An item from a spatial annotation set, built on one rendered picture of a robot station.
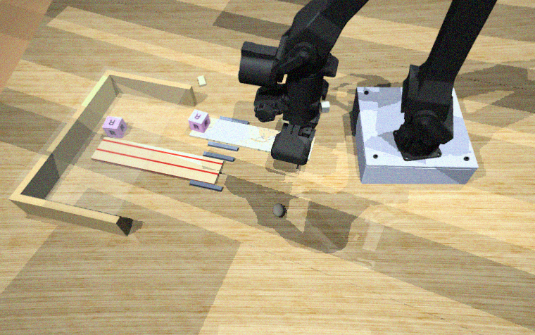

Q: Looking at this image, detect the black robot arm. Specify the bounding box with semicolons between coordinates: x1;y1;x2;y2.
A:
238;0;497;161

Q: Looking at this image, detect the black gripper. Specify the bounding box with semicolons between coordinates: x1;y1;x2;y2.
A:
271;79;329;165

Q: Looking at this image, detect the white flat strip with red lines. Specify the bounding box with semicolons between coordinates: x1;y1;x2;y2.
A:
145;148;224;185

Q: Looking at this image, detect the cream speckled strip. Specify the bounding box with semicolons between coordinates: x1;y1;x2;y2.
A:
189;118;281;153

